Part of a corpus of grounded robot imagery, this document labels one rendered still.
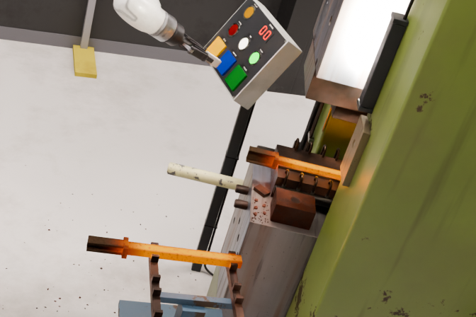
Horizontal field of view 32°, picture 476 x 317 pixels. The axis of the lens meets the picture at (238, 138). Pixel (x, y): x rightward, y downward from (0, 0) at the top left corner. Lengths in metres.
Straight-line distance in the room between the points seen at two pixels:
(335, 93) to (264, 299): 0.69
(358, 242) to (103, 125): 2.42
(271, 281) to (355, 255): 0.48
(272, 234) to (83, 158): 1.79
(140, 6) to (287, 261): 0.89
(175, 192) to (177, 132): 0.52
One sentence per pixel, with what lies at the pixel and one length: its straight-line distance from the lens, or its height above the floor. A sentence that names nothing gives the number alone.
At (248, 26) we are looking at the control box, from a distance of 2.99.
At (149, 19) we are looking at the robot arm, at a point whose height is 1.24.
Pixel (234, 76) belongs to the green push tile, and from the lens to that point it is 2.89.
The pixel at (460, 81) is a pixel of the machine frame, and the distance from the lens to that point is 1.89.
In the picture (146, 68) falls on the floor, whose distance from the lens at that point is 4.91.
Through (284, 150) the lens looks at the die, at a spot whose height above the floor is 0.98.
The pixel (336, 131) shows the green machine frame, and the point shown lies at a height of 1.04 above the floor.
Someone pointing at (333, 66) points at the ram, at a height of 1.41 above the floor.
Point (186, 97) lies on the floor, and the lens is 4.72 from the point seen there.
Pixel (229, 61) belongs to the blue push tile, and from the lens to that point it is 2.95.
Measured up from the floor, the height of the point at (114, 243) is 0.94.
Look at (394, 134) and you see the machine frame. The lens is 1.93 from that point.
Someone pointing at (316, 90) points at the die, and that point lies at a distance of 2.33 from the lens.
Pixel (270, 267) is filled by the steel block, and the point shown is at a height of 0.77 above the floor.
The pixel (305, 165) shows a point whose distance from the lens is 2.54.
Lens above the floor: 2.35
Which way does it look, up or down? 32 degrees down
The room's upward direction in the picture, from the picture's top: 17 degrees clockwise
